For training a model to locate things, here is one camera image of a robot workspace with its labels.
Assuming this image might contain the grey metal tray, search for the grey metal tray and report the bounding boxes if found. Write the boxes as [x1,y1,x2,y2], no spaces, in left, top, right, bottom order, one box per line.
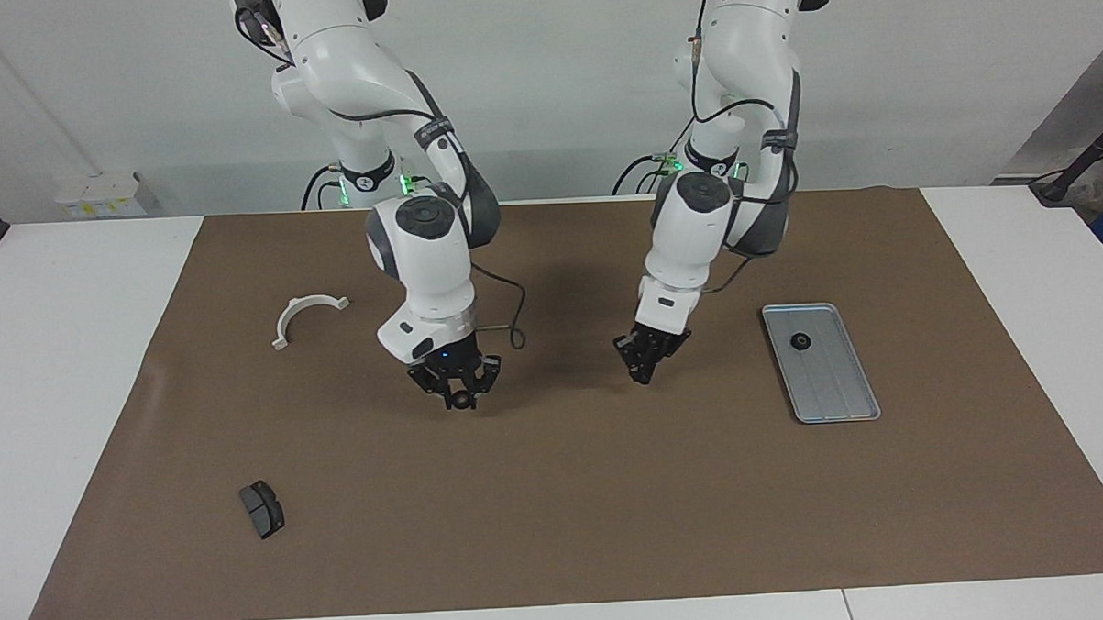
[760,301,883,426]

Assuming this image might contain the brown table mat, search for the brown table mat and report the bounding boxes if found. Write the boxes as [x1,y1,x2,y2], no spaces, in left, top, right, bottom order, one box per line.
[9,179,1103,620]

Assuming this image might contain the wide dark brake pad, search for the wide dark brake pad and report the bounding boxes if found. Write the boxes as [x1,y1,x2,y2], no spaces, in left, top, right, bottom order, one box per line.
[238,479,286,541]

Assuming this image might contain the black stand pole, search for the black stand pole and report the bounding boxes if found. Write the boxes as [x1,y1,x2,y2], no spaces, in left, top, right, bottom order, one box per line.
[1026,107,1103,207]

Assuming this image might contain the black left arm base cables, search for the black left arm base cables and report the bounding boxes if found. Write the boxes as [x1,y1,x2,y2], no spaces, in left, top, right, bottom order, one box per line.
[611,149,677,197]

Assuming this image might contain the white curved plastic bracket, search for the white curved plastic bracket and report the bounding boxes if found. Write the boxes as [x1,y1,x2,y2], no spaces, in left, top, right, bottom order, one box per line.
[270,294,353,351]

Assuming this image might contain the black right arm base cable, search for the black right arm base cable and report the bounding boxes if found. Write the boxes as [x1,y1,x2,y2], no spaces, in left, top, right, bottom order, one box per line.
[301,164,343,211]

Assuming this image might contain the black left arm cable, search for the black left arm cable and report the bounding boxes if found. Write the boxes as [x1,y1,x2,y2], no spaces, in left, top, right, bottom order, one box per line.
[688,0,804,294]

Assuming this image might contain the white wall socket box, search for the white wall socket box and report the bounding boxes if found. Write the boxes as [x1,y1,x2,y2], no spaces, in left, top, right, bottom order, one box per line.
[54,172,160,221]

